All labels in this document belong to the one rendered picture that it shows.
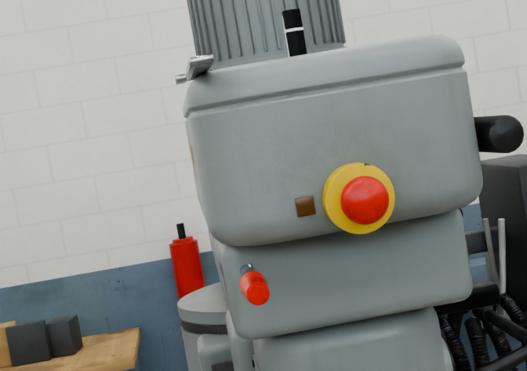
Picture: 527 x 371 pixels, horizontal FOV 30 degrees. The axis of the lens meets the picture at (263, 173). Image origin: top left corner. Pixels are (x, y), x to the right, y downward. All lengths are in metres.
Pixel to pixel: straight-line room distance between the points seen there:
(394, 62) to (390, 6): 4.57
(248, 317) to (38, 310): 4.45
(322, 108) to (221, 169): 0.10
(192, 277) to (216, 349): 3.70
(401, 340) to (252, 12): 0.46
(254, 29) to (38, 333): 3.75
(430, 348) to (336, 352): 0.10
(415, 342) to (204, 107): 0.34
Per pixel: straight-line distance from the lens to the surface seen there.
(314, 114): 0.85
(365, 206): 0.80
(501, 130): 0.91
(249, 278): 0.83
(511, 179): 1.36
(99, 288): 5.32
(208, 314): 1.55
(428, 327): 1.03
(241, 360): 1.19
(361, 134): 0.85
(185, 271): 5.16
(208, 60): 0.78
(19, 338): 4.89
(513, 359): 0.96
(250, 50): 1.22
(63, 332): 4.88
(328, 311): 0.96
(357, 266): 0.96
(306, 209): 0.84
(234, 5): 1.24
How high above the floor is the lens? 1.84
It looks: 3 degrees down
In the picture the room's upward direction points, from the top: 10 degrees counter-clockwise
